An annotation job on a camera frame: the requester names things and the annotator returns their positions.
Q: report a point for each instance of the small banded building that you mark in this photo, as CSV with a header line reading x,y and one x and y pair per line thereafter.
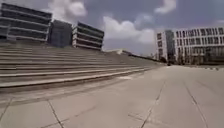
x,y
88,36

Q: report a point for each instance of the grey concrete slab pavement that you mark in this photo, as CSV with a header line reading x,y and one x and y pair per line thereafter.
x,y
133,100

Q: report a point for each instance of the dark grey building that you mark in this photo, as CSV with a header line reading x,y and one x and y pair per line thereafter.
x,y
61,33

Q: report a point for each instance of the wide concrete steps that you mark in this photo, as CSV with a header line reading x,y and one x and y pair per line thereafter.
x,y
50,66

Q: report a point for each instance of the white building with many windows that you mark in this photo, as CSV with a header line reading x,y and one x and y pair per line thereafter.
x,y
196,40

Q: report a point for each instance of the large banded building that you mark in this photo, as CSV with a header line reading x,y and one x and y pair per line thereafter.
x,y
23,23

